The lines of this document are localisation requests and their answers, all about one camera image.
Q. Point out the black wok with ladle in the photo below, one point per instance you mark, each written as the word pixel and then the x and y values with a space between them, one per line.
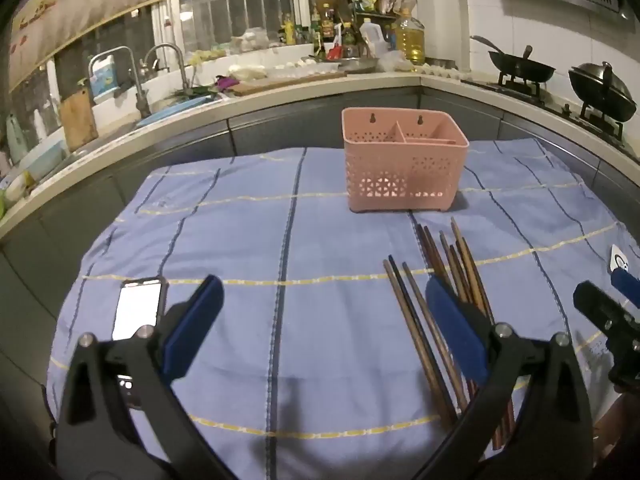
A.
pixel 520 67

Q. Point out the fruit landscape wall poster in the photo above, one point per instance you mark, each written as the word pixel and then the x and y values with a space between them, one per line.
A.
pixel 75 10

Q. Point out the yellow bottle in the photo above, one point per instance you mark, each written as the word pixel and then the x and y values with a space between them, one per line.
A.
pixel 289 30

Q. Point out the dark sauce bottle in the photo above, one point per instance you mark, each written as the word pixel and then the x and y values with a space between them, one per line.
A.
pixel 327 25

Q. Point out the barred window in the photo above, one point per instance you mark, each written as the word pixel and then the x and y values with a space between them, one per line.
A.
pixel 235 0

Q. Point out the white marker card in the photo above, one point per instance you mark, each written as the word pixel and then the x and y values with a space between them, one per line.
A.
pixel 619 257

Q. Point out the tall steel faucet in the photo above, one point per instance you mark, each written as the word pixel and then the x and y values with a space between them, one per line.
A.
pixel 135 80

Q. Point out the blue checked cloth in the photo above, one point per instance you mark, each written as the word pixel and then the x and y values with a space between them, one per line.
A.
pixel 325 335

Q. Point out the white blue-label container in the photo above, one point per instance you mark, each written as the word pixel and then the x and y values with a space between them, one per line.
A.
pixel 104 77

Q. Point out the purple leafy vegetable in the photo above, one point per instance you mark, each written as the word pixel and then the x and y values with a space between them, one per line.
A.
pixel 226 82

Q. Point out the pink perforated plastic basket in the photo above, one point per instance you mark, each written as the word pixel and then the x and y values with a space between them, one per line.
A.
pixel 400 175

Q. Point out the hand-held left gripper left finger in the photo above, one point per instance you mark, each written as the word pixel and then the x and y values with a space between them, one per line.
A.
pixel 195 320

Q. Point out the pale green bottle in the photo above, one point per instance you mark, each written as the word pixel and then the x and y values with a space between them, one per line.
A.
pixel 15 140

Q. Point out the black pot with lid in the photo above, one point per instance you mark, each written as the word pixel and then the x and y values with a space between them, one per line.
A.
pixel 602 90

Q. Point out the worn wooden cutting board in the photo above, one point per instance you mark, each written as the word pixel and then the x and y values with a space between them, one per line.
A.
pixel 79 122

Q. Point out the long wooden chopping board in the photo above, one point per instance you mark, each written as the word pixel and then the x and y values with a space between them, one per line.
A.
pixel 285 80

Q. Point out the black smartphone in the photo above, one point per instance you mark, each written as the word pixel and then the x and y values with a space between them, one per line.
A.
pixel 137 305

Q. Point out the white plastic jug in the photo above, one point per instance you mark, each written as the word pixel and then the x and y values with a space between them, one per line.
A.
pixel 374 37

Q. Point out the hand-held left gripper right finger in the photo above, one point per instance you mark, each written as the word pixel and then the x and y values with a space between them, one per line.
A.
pixel 452 325

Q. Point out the black gas stove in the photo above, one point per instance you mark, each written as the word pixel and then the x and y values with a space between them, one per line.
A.
pixel 550 100

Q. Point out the bundle of wooden chopsticks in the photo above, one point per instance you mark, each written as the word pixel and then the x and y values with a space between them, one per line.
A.
pixel 427 345

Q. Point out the blue plate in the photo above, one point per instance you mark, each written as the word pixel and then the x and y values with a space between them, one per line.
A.
pixel 175 107

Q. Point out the steel bowl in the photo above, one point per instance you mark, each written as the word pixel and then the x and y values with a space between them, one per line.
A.
pixel 357 64

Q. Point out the curved steel faucet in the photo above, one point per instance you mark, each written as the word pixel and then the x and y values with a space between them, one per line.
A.
pixel 182 67

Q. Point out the large cooking oil bottle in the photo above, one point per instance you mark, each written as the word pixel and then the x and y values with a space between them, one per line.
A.
pixel 410 40

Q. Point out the white egg tray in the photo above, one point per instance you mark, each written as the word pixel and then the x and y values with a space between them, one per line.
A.
pixel 442 71

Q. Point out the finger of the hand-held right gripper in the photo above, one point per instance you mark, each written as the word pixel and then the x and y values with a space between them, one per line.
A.
pixel 626 285
pixel 592 305

